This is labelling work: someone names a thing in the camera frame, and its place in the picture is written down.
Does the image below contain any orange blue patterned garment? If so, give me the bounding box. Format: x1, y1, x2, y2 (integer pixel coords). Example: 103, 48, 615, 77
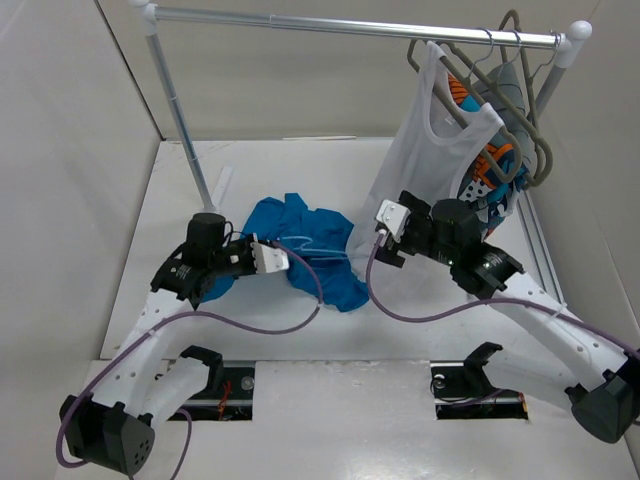
446, 72, 526, 236

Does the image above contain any grey garment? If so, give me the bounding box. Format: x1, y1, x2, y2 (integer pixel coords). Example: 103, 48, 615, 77
473, 64, 535, 170

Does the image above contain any grey velvet hanger front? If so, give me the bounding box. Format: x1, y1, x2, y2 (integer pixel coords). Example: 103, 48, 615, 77
406, 28, 521, 184

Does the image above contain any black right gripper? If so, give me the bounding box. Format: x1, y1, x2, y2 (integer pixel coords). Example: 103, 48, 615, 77
374, 189, 458, 267

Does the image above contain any white mesh tank top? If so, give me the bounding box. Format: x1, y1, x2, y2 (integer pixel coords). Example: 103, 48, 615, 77
346, 42, 504, 260

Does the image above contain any light blue wire hanger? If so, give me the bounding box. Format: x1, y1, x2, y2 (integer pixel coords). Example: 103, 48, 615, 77
272, 235, 348, 261

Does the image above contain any silver clothes rack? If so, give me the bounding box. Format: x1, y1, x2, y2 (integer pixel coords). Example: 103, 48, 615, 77
128, 1, 593, 211

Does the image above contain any white plastic strip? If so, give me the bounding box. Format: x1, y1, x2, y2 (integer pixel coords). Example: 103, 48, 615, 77
211, 165, 234, 207

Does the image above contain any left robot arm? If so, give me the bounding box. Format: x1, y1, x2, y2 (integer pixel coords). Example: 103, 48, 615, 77
56, 213, 289, 478

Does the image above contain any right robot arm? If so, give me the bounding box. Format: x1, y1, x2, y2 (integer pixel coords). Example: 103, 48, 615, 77
369, 191, 639, 444

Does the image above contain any grey velvet hanger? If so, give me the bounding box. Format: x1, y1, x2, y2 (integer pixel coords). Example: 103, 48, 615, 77
406, 28, 521, 184
446, 29, 553, 190
498, 9, 563, 128

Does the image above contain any aluminium rail right side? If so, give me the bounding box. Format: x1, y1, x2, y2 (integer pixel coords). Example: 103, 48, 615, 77
517, 192, 565, 303

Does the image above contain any grey velvet hanger middle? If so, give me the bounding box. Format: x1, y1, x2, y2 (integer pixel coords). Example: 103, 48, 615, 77
446, 29, 553, 190

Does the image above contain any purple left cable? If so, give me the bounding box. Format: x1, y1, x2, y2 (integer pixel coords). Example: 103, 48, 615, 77
54, 240, 326, 480

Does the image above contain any grey velvet hanger rear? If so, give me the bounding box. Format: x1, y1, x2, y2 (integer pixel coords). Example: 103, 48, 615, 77
498, 9, 563, 128

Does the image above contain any blue t shirt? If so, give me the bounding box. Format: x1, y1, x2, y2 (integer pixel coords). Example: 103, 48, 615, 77
211, 192, 371, 314

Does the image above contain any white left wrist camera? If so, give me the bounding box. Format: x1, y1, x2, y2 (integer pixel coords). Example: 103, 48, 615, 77
250, 234, 290, 274

